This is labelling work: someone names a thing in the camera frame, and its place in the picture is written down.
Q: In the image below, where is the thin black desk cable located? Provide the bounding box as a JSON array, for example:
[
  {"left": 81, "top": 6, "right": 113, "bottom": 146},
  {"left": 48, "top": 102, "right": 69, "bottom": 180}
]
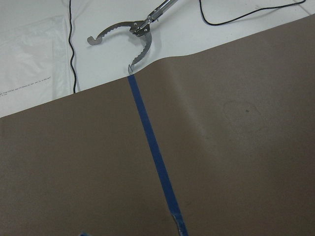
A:
[{"left": 67, "top": 0, "right": 78, "bottom": 93}]

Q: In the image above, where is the metal reacher grabber stick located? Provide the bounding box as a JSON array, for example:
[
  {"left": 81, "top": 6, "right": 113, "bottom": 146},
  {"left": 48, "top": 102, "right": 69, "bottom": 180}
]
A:
[{"left": 87, "top": 0, "right": 177, "bottom": 75}]

